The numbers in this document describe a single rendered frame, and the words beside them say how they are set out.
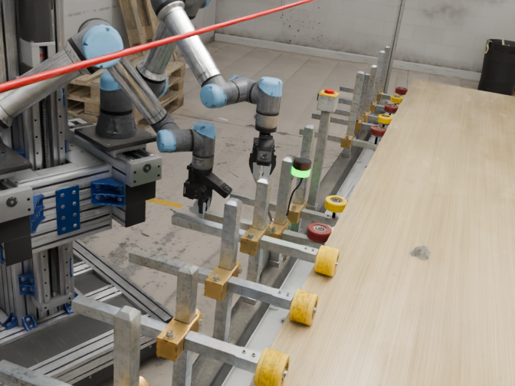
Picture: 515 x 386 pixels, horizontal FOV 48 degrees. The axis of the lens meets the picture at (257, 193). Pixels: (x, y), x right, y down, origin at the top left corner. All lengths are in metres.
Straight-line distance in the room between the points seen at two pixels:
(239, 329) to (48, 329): 1.04
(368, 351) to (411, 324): 0.18
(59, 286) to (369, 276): 1.29
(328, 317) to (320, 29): 8.19
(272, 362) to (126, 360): 0.32
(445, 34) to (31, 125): 7.91
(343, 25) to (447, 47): 1.61
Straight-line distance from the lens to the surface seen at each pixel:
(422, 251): 1.92
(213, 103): 1.78
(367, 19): 9.41
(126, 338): 1.08
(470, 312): 1.70
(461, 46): 9.47
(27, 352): 2.48
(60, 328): 2.58
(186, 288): 1.29
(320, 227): 1.93
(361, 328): 1.52
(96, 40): 1.73
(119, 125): 2.16
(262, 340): 1.87
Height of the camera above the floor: 1.79
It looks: 25 degrees down
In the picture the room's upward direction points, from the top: 6 degrees clockwise
